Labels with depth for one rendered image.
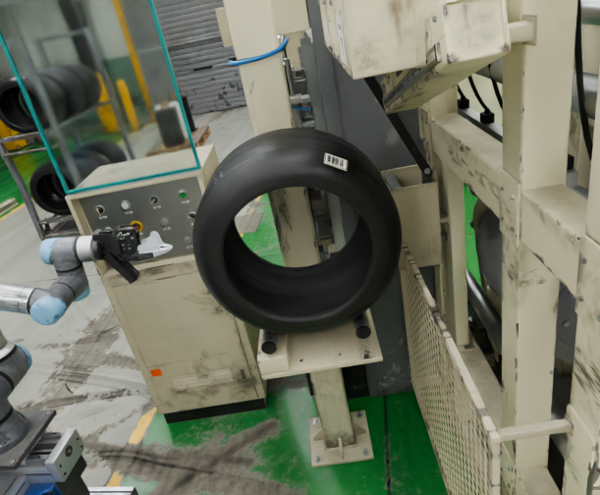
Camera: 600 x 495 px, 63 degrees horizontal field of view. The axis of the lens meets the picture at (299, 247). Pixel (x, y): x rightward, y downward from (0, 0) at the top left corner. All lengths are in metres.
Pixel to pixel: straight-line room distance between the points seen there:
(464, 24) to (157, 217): 1.54
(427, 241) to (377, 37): 0.91
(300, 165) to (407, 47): 0.42
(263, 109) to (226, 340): 1.16
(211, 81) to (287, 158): 9.62
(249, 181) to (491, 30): 0.64
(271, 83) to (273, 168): 0.39
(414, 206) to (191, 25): 9.41
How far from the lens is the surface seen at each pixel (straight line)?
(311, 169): 1.20
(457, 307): 1.86
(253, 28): 1.51
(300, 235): 1.67
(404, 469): 2.25
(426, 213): 1.63
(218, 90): 10.77
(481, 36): 0.84
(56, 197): 5.51
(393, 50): 0.91
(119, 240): 1.45
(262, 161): 1.22
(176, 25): 10.84
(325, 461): 2.30
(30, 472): 1.89
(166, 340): 2.35
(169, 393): 2.56
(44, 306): 1.44
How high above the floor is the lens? 1.78
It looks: 27 degrees down
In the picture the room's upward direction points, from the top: 12 degrees counter-clockwise
